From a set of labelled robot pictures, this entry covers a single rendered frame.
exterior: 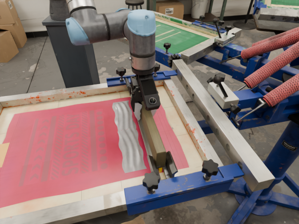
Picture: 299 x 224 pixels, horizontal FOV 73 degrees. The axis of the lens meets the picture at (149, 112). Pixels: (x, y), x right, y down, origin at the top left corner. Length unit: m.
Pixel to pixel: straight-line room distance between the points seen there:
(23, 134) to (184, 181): 0.61
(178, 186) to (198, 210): 1.10
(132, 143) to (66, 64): 0.68
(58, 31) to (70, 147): 0.62
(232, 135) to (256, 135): 1.62
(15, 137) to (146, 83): 0.53
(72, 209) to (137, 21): 0.50
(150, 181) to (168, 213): 1.13
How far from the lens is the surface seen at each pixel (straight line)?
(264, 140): 2.29
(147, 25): 0.56
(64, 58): 1.22
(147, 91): 0.62
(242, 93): 0.88
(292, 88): 0.88
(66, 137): 0.81
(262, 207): 1.83
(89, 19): 0.63
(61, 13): 1.14
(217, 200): 1.75
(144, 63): 0.60
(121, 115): 0.83
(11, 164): 0.81
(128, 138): 0.74
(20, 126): 0.93
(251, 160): 0.65
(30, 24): 4.68
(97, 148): 0.74
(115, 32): 0.65
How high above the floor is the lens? 1.52
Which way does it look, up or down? 41 degrees down
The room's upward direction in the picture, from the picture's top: straight up
